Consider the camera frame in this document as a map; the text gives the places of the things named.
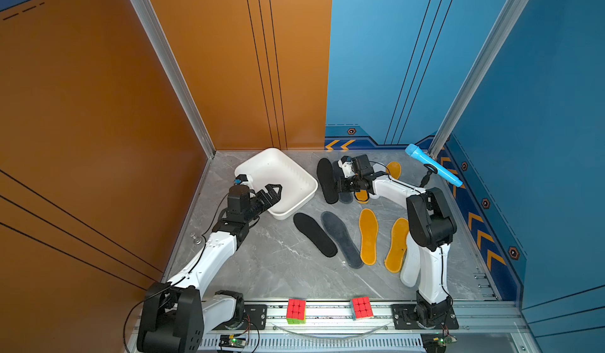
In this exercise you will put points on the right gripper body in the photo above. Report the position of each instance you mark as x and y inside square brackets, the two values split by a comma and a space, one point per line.
[357, 179]

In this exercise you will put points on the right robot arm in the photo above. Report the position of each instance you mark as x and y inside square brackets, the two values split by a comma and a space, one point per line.
[431, 229]

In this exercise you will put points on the white insole near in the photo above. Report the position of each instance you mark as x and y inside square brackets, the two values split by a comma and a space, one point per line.
[411, 267]

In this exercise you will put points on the grey felt insole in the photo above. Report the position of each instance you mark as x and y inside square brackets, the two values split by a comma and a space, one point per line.
[344, 197]
[338, 231]

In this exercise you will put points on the white plastic storage box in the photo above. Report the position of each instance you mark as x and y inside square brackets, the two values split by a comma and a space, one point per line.
[272, 166]

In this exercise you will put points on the rubik cube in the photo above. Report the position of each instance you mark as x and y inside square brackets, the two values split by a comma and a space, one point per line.
[296, 312]
[361, 308]

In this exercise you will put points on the aluminium corner post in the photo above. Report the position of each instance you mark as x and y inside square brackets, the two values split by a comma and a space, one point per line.
[160, 43]
[495, 40]

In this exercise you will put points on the yellow insole far left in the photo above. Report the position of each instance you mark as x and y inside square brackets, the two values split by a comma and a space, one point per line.
[362, 196]

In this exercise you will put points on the black microphone stand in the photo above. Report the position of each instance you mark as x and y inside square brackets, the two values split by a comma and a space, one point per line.
[431, 169]

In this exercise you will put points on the yellow insole far right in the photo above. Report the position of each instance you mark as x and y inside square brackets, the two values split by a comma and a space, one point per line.
[394, 170]

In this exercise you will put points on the black insole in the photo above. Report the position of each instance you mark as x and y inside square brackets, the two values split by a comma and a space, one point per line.
[327, 181]
[318, 237]

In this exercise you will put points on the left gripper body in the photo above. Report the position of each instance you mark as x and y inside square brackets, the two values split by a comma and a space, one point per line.
[254, 211]

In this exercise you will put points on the yellow insole near left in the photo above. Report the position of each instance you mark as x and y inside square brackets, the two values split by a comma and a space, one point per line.
[369, 228]

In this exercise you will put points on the blue toy microphone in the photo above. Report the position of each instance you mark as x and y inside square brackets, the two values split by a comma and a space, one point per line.
[418, 154]

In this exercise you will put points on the green circuit board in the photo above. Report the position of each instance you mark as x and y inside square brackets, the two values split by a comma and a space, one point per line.
[435, 344]
[232, 342]

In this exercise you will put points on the right green circuit board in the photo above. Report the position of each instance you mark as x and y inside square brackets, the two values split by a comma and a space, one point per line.
[435, 344]

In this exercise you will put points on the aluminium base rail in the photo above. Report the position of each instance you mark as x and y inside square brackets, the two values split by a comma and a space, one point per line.
[483, 326]

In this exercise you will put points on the left aluminium corner post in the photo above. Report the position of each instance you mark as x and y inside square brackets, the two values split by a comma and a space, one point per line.
[160, 43]

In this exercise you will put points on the left rubik cube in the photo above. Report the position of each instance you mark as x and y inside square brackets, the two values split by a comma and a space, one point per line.
[296, 312]

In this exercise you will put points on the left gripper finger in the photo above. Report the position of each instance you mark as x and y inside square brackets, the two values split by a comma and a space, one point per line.
[271, 193]
[259, 205]

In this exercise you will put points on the left green circuit board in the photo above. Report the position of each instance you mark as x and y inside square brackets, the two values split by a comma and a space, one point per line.
[232, 342]

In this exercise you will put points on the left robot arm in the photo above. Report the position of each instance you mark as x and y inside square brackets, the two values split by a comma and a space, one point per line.
[174, 316]

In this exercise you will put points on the yellow insole near right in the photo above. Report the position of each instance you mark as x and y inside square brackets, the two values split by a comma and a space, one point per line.
[398, 247]

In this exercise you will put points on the right aluminium corner post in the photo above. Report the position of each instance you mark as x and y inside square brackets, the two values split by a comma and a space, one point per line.
[495, 40]

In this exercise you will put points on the right rubik cube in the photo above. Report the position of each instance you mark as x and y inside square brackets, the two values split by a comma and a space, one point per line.
[361, 308]

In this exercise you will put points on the yellow insole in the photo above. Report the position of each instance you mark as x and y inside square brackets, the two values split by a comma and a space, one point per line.
[394, 170]
[362, 196]
[369, 228]
[398, 247]

